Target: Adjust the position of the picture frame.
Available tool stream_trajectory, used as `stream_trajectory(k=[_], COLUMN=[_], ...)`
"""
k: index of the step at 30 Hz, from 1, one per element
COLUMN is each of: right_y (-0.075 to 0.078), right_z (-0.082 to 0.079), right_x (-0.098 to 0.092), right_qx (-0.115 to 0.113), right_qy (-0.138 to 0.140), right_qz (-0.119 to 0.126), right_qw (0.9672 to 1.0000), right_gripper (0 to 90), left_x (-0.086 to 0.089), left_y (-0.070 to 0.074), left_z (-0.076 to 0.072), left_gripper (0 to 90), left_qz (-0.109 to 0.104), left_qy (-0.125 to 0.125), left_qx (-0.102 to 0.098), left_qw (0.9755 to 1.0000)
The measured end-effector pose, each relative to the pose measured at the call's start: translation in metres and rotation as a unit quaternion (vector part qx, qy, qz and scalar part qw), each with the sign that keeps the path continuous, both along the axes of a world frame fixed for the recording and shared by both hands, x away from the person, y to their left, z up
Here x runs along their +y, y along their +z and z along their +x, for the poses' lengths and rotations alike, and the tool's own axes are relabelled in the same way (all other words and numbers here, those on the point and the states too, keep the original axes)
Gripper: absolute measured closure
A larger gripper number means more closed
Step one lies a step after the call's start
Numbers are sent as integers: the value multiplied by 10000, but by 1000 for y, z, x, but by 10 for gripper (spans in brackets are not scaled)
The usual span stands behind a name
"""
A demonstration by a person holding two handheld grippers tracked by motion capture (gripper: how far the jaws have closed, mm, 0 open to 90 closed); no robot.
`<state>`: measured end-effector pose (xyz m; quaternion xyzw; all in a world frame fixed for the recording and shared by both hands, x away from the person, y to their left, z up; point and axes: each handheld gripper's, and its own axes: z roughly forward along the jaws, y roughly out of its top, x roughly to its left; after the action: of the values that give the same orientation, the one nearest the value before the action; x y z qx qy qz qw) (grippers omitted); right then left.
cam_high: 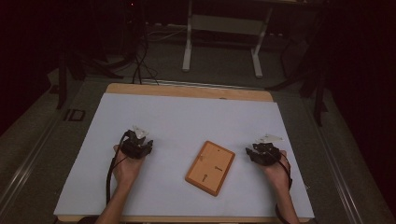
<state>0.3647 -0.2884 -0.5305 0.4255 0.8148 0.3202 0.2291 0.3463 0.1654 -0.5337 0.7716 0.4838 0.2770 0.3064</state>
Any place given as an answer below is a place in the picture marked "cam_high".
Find person's left hand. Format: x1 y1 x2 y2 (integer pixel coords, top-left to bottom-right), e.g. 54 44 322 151
112 144 147 189

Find white metal desk frame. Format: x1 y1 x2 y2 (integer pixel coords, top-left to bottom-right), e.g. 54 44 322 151
181 0 276 79

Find white table mat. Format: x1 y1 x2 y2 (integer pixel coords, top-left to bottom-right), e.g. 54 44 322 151
52 92 316 219

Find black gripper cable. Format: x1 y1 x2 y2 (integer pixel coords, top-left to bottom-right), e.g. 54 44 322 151
274 151 294 224
105 132 131 206

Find black floor cables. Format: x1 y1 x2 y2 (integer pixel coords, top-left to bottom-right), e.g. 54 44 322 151
130 18 161 86

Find black rectangular floor plate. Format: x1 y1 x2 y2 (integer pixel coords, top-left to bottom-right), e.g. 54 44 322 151
63 108 87 122

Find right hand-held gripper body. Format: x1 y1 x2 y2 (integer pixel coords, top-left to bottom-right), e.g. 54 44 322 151
252 133 284 167

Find person's right hand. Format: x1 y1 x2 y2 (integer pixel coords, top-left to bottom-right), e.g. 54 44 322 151
261 149 293 191

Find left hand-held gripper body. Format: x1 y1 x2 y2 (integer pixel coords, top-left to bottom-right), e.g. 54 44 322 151
120 125 150 161

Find metal floor rail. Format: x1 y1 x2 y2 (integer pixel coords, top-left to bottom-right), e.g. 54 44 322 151
140 78 269 91

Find wooden tray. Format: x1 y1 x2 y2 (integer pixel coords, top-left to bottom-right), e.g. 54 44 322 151
184 140 236 198

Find black metal stand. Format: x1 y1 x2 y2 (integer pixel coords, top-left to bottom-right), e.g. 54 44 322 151
265 18 335 128
55 31 132 110

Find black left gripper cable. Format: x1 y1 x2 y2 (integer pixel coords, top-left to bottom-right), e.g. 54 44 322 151
105 132 131 206

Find wooden table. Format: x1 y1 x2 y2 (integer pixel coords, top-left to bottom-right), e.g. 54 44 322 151
52 82 316 224

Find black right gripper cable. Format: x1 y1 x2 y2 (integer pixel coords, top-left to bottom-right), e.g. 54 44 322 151
274 151 294 224

